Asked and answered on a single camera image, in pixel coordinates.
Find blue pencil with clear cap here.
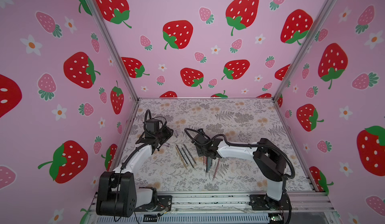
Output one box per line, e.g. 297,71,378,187
183,144,197,165

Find dark blue striped pencil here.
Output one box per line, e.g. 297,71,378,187
182,147,195,169

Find yellow pencil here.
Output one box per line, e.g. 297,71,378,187
175,145,188,169

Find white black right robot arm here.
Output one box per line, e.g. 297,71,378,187
188,130,295,211

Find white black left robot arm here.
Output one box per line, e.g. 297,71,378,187
96,127,173,218

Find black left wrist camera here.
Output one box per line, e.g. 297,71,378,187
145,118,164,133

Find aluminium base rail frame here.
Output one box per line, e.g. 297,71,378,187
81,191,342,224

